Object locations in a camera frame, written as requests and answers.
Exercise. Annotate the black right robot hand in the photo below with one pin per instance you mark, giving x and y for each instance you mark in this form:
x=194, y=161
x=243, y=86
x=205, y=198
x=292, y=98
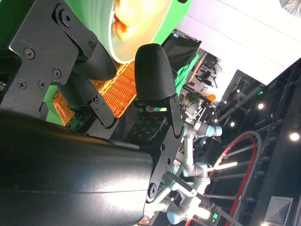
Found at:
x=58, y=164

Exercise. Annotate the pale green bowl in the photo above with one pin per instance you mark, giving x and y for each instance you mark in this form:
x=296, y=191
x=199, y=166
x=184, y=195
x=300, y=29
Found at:
x=143, y=30

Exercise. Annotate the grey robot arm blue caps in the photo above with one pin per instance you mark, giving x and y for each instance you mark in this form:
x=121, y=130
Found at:
x=190, y=169

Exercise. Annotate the orange wicker basket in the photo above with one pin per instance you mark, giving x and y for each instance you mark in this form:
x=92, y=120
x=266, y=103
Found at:
x=120, y=89

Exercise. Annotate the black backdrop curtain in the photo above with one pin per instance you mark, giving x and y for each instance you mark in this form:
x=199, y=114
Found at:
x=183, y=50

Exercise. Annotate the green tablecloth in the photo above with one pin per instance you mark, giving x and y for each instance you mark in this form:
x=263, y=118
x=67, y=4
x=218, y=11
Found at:
x=168, y=21

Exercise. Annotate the white ceiling air vent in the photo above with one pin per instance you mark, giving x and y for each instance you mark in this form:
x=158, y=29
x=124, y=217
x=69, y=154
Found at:
x=279, y=209

